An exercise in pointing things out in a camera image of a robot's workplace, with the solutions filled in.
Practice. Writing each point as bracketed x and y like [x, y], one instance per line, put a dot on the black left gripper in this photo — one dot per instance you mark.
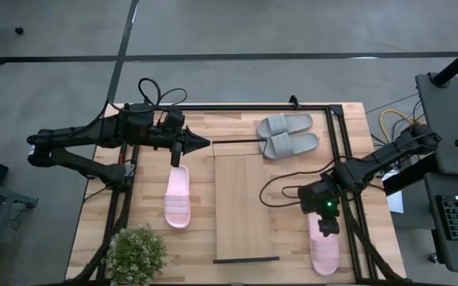
[177, 143]

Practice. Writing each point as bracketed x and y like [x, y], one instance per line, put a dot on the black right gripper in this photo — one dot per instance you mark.
[326, 198]

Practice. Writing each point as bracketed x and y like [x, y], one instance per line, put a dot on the pink rubber slide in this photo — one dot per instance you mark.
[324, 254]
[177, 198]

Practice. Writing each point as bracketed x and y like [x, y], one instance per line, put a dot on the light wooden board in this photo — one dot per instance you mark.
[241, 198]

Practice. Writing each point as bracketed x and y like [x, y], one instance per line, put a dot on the grey rubber slide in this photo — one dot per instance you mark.
[288, 146]
[284, 124]

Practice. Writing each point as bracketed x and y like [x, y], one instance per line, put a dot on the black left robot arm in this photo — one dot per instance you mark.
[74, 137]

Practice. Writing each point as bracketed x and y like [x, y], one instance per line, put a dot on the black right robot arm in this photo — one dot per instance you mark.
[392, 153]

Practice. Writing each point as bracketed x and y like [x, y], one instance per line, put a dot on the white paper sheet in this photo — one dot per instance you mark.
[395, 203]

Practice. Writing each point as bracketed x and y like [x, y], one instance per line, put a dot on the green potted plant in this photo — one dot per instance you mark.
[135, 254]

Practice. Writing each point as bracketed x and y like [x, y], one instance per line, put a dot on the grey metal side table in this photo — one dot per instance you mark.
[2, 191]

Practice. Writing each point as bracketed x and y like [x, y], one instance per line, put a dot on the black pole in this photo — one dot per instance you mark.
[455, 63]

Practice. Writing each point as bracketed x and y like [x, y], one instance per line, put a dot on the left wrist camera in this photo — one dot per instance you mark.
[174, 119]

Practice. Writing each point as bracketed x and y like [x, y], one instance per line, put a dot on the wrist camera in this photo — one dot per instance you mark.
[307, 198]
[174, 119]

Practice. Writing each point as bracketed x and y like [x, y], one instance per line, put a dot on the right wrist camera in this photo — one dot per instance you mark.
[307, 198]

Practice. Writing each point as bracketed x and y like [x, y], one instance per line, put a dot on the black aluminium table frame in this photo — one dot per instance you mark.
[253, 107]

